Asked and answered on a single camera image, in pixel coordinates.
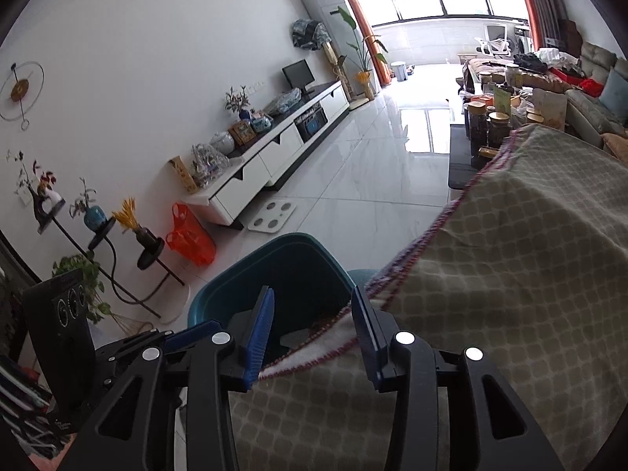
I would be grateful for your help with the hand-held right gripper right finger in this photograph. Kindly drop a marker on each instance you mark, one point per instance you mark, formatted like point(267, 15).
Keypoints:
point(364, 338)

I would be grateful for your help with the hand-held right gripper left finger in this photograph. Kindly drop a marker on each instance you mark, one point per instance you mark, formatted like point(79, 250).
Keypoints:
point(257, 338)

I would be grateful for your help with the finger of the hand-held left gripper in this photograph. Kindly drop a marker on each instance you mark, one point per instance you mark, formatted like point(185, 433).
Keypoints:
point(191, 334)

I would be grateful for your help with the teal plastic trash bin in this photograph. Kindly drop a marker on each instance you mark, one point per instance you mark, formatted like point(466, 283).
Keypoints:
point(304, 274)

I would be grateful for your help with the green trailing pothos plant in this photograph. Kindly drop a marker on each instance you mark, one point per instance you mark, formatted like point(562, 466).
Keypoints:
point(83, 274)

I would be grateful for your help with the dark striped cloth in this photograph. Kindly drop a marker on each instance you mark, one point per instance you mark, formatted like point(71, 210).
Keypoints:
point(22, 402)

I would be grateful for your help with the black tiered plant stand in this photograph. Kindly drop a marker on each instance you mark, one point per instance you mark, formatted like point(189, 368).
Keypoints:
point(110, 274)

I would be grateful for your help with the orange plastic bag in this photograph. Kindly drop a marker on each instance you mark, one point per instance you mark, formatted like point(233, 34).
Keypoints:
point(189, 243)

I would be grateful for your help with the yellow wheat in black vase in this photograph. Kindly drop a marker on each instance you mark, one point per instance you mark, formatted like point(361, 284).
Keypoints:
point(135, 228)

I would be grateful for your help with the white bathroom scale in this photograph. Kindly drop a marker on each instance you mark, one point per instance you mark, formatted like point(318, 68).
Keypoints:
point(272, 216)

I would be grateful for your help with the plant in blue vase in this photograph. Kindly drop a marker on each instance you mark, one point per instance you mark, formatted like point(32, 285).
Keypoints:
point(94, 216)

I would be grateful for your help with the flowers in white vase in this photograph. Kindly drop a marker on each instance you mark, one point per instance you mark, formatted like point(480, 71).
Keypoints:
point(41, 186)

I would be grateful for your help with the yellow patterned box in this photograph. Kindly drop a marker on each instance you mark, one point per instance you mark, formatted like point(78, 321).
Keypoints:
point(184, 174)

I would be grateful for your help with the olive checkered blanket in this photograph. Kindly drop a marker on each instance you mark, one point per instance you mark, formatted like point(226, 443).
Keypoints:
point(515, 279)

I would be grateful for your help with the clear plastic bag with items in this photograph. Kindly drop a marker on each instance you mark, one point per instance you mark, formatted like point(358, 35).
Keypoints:
point(210, 164)

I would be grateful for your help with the white black TV cabinet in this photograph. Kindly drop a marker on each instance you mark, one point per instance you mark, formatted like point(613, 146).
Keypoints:
point(255, 167)

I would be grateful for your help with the white ceramic jar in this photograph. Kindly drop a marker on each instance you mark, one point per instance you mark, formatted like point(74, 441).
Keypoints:
point(223, 142)

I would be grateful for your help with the black glass coffee table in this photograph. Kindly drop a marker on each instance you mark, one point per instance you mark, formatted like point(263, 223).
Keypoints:
point(461, 157)

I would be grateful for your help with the blue white basket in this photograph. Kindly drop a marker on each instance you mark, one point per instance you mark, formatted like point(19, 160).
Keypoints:
point(261, 121)

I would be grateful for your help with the small bonsai plant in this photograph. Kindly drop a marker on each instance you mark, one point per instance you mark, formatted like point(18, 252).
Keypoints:
point(238, 100)

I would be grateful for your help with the plastic wrapped bundle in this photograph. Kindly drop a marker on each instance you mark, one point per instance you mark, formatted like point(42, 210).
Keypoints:
point(283, 100)

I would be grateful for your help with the group of glass jars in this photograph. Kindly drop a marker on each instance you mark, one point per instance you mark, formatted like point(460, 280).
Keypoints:
point(481, 122)

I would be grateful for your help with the black computer monitor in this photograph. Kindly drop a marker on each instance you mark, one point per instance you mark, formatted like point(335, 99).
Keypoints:
point(298, 74)

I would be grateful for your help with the small white bin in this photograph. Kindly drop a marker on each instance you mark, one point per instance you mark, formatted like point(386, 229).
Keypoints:
point(398, 71)

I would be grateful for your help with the tall leafy plant yellow pot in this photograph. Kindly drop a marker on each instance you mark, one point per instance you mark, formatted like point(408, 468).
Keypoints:
point(364, 66)

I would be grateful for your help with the fan with patterned cover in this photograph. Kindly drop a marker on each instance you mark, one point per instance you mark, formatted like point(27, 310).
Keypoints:
point(308, 34)

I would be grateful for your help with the grey green sofa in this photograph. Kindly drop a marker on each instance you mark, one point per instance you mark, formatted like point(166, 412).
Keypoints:
point(593, 113)

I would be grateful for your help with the white standing air conditioner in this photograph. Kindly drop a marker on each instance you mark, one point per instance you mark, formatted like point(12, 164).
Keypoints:
point(328, 14)

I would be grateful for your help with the red cloth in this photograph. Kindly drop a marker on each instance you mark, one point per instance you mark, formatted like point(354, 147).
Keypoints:
point(592, 87)

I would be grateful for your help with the light blue pillow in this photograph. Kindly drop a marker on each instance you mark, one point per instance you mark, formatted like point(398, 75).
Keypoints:
point(615, 93)

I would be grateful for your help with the wooden picture frame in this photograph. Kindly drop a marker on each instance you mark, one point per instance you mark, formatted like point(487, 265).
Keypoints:
point(243, 132)

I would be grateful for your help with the round wall clock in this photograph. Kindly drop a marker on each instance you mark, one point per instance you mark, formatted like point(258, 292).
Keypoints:
point(19, 91)

